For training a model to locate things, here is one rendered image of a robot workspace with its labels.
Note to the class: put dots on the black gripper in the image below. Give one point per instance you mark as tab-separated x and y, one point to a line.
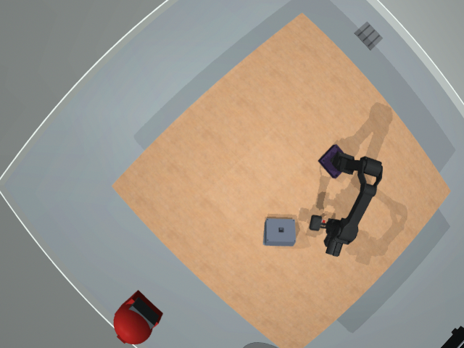
316	223

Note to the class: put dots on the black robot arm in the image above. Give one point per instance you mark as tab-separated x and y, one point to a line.
345	232

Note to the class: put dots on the grey metal panel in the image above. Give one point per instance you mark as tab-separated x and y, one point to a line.
279	232

